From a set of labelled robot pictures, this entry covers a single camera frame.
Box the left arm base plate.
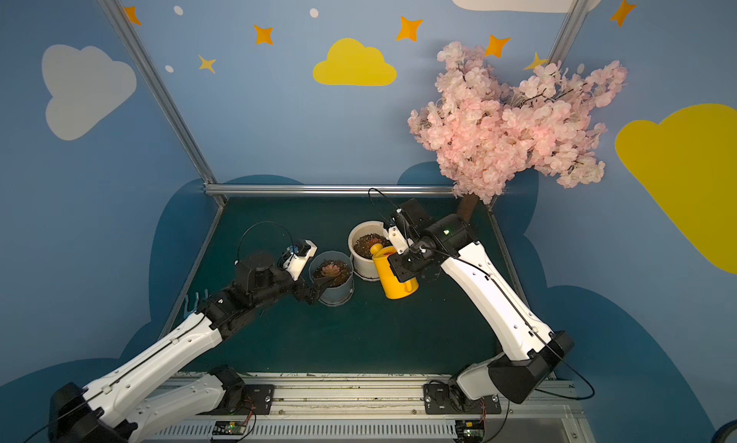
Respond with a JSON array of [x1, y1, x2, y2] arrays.
[[202, 383, 276, 416]]

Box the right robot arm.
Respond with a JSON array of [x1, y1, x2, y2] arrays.
[[387, 199, 574, 404]]

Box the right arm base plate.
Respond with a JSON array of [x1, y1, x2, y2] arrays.
[[422, 380, 502, 416]]

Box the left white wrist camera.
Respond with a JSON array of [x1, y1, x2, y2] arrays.
[[278, 240, 318, 281]]

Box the aluminium front rail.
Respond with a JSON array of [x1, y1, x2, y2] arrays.
[[140, 372, 594, 442]]

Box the blue garden hand fork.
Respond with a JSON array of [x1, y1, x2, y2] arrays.
[[182, 289, 209, 318]]

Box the grey-blue pot with succulent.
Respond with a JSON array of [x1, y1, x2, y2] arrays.
[[308, 251, 354, 307]]

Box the green circuit board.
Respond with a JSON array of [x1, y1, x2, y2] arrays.
[[454, 420, 486, 443], [211, 420, 248, 439]]

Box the pink artificial blossom tree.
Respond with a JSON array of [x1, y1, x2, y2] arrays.
[[408, 42, 628, 220]]

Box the left green circuit board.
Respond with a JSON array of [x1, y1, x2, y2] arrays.
[[211, 420, 248, 439]]

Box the yellow plastic watering can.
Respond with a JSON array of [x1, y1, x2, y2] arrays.
[[370, 243, 420, 300]]

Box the aluminium frame back rail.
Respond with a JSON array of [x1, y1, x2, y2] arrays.
[[205, 184, 454, 197]]

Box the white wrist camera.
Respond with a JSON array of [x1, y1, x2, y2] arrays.
[[386, 226, 410, 254], [278, 240, 318, 281]]

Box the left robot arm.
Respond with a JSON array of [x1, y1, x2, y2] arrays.
[[48, 241, 326, 442]]

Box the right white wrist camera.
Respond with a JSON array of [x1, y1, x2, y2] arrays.
[[386, 226, 410, 254]]

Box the white pot with succulent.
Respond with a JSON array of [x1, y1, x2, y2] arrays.
[[349, 220, 392, 282]]

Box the right green circuit board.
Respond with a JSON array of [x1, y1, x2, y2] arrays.
[[454, 420, 486, 443]]

